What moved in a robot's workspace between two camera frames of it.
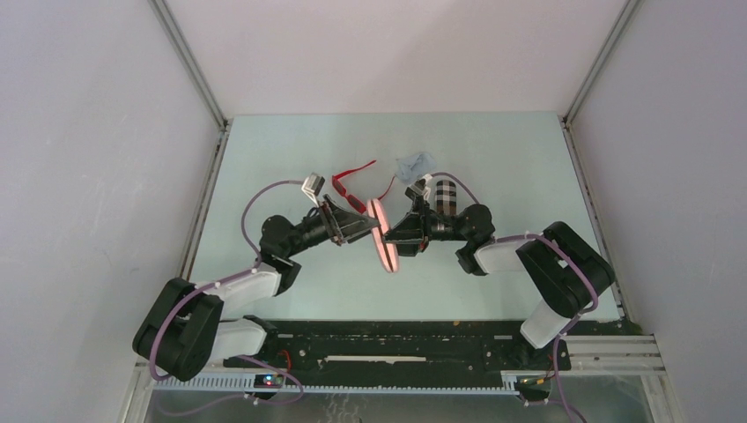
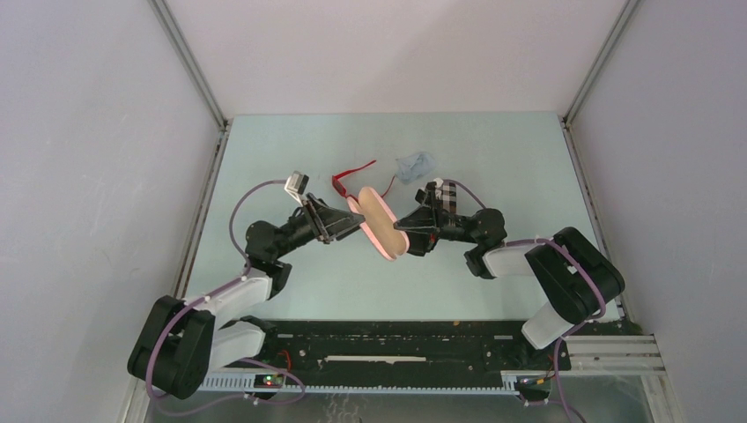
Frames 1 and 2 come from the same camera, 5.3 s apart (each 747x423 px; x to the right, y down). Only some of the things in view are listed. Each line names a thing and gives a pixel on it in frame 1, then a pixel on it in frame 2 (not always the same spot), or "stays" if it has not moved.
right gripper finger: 396,234 → 413,220
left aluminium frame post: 169,23 stays
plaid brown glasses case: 447,197 stays
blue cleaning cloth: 411,167 stays
